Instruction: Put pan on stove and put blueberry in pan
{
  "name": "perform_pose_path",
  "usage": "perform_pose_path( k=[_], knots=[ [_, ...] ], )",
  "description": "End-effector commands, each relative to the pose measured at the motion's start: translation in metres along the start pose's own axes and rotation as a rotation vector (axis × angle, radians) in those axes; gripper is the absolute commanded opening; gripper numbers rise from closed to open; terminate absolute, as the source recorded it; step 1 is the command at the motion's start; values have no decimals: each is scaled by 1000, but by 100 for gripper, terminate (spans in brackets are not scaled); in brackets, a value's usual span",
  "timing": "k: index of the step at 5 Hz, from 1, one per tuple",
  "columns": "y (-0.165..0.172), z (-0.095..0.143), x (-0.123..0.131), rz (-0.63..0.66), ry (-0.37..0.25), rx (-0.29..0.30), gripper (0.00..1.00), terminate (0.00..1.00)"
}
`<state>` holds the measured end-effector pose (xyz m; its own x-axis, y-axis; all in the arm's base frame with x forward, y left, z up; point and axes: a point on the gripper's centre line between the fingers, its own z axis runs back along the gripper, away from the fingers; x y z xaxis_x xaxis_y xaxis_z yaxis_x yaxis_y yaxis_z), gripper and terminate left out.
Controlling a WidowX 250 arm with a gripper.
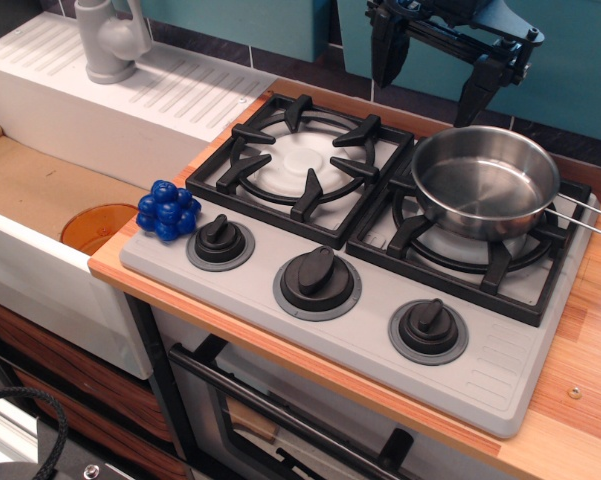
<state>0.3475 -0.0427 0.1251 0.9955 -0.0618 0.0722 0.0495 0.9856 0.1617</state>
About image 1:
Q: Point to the black left stove knob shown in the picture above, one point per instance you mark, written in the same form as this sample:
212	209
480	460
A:
220	245

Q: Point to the teal cabinet right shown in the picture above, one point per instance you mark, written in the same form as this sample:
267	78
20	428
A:
563	85

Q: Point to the black right stove knob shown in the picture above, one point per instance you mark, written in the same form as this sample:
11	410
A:
428	332

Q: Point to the black right burner grate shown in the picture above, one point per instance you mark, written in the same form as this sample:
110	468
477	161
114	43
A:
527	278

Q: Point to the orange plastic sink drain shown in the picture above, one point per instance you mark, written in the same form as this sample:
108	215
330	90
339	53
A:
90	229

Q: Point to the grey toy stove top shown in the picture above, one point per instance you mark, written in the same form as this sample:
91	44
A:
489	386

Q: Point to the black stove knob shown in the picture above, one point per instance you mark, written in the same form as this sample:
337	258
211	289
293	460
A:
220	245
428	332
317	286

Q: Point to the blue toy blueberry cluster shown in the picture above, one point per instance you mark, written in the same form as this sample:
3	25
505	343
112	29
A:
169	212

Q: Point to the stainless steel pan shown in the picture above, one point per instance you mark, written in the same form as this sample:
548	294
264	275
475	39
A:
487	183

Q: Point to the black left burner grate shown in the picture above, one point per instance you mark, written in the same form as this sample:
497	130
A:
297	171

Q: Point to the teal cabinet left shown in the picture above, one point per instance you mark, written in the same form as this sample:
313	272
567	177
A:
296	29

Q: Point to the teal cabinet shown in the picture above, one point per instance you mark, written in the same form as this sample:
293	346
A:
563	85
296	29

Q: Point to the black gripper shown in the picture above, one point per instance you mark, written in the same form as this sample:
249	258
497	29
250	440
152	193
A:
487	33

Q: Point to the black burner grate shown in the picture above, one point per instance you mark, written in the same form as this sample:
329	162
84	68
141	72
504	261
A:
527	278
297	171

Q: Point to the oven door with black handle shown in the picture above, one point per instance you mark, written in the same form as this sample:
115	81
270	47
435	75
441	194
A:
271	423

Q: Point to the wooden drawer fronts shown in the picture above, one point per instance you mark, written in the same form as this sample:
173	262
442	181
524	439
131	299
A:
107	408

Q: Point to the black middle stove knob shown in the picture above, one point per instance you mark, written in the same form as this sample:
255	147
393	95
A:
317	286

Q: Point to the white toy sink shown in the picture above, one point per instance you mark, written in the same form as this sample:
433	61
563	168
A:
68	144

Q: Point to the grey toy faucet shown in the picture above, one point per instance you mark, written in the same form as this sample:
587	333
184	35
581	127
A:
111	45

